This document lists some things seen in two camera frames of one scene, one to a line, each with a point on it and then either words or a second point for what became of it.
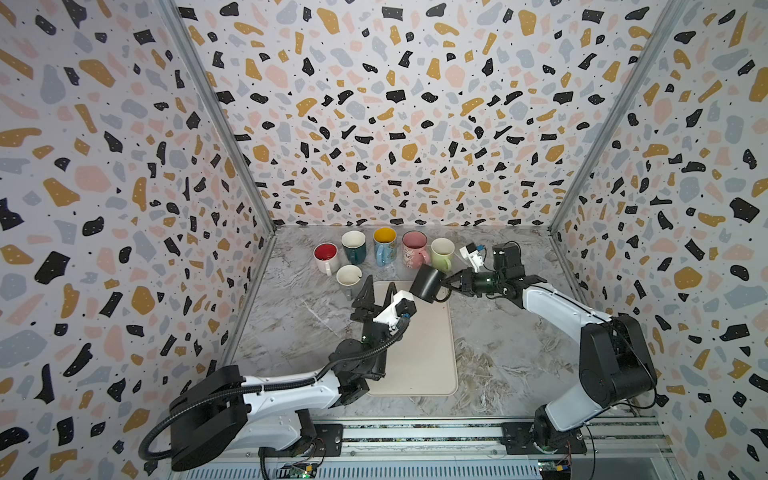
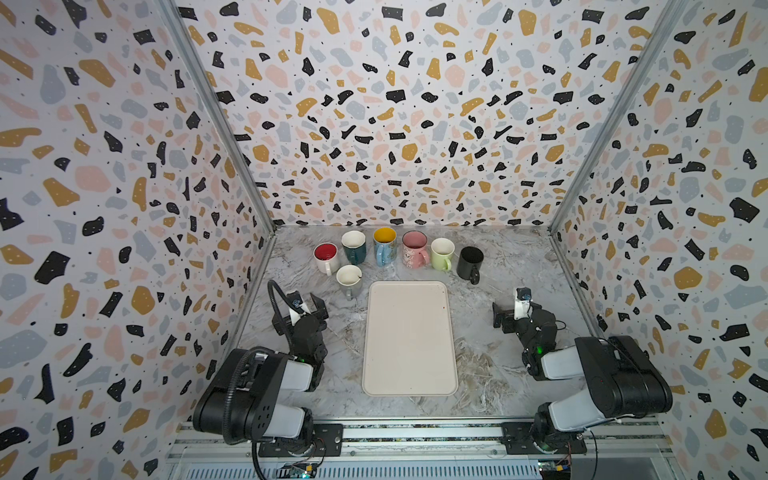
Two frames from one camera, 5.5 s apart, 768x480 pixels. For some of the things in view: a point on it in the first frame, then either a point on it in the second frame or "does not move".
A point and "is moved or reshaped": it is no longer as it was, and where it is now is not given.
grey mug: [347, 277] does not move
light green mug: [442, 250] does not move
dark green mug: [354, 244] does not move
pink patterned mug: [414, 249] does not move
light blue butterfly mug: [385, 243] does not move
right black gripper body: [462, 282] → [512, 321]
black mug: [428, 285] is moved or reshaped
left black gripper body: [372, 336] → [318, 314]
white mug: [326, 258] does not move
